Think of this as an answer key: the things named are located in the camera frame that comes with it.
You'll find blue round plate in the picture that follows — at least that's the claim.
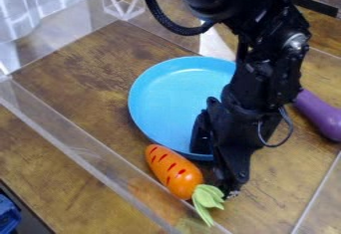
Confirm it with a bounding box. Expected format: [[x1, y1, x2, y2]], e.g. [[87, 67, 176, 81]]
[[129, 56, 236, 161]]

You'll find black braided cable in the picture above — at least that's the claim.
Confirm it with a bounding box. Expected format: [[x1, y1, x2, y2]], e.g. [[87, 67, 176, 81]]
[[138, 0, 217, 37]]

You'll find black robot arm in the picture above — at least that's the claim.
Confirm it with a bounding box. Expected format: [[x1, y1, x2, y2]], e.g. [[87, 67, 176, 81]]
[[184, 0, 311, 198]]

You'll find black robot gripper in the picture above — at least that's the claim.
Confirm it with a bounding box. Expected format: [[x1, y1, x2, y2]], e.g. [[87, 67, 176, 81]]
[[189, 87, 281, 199]]

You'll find blue object at corner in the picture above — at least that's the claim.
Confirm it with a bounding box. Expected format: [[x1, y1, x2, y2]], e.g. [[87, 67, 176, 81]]
[[0, 194, 22, 234]]

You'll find orange toy carrot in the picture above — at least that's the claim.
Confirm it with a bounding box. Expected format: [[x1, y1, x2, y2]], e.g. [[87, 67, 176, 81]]
[[146, 144, 224, 226]]

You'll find purple toy eggplant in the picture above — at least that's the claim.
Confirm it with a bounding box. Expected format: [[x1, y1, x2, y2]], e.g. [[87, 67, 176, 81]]
[[295, 89, 341, 142]]

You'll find clear acrylic enclosure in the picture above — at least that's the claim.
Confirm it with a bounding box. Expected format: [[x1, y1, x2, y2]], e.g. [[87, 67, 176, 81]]
[[0, 0, 341, 234]]

